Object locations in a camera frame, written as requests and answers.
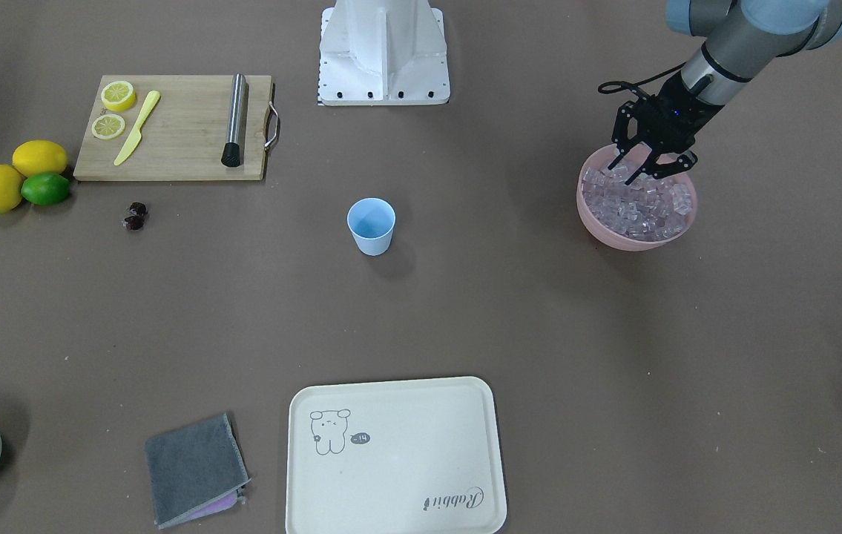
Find light blue plastic cup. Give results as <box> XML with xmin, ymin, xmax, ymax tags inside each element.
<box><xmin>346</xmin><ymin>197</ymin><xmax>396</xmax><ymax>257</ymax></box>

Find green lime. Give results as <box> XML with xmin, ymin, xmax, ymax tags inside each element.
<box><xmin>20</xmin><ymin>172</ymin><xmax>70</xmax><ymax>205</ymax></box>

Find lemon half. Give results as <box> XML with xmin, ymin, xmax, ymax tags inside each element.
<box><xmin>91</xmin><ymin>113</ymin><xmax>126</xmax><ymax>141</ymax></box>
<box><xmin>99</xmin><ymin>80</ymin><xmax>137</xmax><ymax>113</ymax></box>

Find bamboo cutting board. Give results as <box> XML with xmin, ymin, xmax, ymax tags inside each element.
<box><xmin>73</xmin><ymin>74</ymin><xmax>278</xmax><ymax>182</ymax></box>

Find steel muddler black tip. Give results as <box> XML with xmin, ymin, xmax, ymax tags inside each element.
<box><xmin>220</xmin><ymin>73</ymin><xmax>249</xmax><ymax>167</ymax></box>

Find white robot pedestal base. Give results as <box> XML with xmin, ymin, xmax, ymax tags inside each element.
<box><xmin>317</xmin><ymin>1</ymin><xmax>451</xmax><ymax>106</ymax></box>

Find whole lemon near board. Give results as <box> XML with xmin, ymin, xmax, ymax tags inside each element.
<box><xmin>13</xmin><ymin>139</ymin><xmax>69</xmax><ymax>178</ymax></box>

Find lemon half lower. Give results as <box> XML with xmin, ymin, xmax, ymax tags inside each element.
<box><xmin>91</xmin><ymin>113</ymin><xmax>126</xmax><ymax>141</ymax></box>

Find cream rabbit serving tray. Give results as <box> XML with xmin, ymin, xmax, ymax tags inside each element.
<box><xmin>285</xmin><ymin>376</ymin><xmax>507</xmax><ymax>533</ymax></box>

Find yellow plastic knife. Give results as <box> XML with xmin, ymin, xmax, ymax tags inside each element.
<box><xmin>113</xmin><ymin>90</ymin><xmax>162</xmax><ymax>166</ymax></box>

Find lemon half upper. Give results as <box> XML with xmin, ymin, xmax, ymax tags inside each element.
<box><xmin>99</xmin><ymin>80</ymin><xmax>137</xmax><ymax>113</ymax></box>

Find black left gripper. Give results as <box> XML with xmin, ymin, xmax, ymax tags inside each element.
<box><xmin>608</xmin><ymin>74</ymin><xmax>722</xmax><ymax>185</ymax></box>

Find grey folded cloth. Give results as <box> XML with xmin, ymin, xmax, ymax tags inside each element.
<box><xmin>145</xmin><ymin>412</ymin><xmax>251</xmax><ymax>530</ymax></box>

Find pink bowl of ice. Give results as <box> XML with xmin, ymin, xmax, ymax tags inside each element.
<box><xmin>576</xmin><ymin>145</ymin><xmax>697</xmax><ymax>252</ymax></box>

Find dark cherries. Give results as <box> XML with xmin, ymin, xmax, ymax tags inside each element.
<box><xmin>122</xmin><ymin>202</ymin><xmax>148</xmax><ymax>232</ymax></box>

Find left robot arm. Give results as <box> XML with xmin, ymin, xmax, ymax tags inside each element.
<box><xmin>598</xmin><ymin>1</ymin><xmax>842</xmax><ymax>183</ymax></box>

